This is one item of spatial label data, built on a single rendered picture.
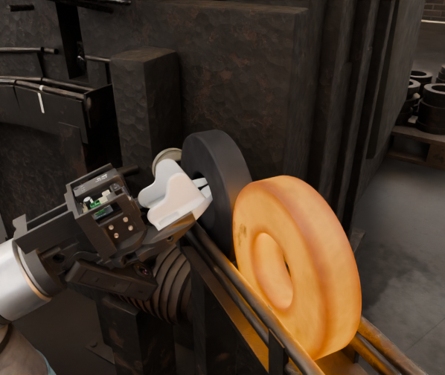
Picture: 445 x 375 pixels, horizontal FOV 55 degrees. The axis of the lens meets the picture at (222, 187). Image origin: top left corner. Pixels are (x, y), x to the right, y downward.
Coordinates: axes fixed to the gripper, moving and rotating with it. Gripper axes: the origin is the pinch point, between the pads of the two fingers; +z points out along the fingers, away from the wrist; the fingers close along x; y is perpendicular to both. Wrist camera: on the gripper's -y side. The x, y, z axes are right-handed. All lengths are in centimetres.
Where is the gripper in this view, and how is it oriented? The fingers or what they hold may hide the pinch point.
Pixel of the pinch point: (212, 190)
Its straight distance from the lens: 48.9
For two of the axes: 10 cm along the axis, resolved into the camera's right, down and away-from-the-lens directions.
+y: -2.8, -7.6, -5.9
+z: 8.6, -4.7, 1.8
